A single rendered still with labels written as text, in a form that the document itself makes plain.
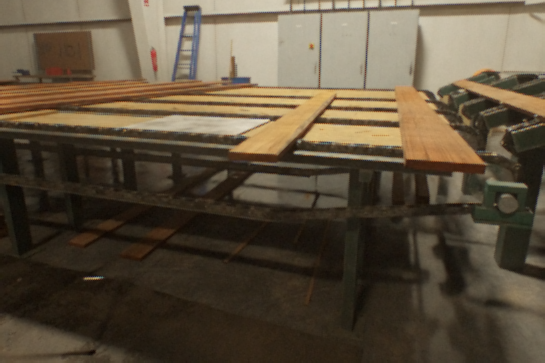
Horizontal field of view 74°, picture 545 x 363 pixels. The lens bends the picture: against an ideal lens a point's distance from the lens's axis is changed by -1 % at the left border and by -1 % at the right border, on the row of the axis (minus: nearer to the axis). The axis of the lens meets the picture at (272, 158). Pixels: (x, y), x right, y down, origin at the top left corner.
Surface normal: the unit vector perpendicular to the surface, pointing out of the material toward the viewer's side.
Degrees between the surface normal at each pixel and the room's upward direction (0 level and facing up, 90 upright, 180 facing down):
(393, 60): 90
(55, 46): 90
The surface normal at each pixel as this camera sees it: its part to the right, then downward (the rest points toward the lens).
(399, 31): -0.32, 0.24
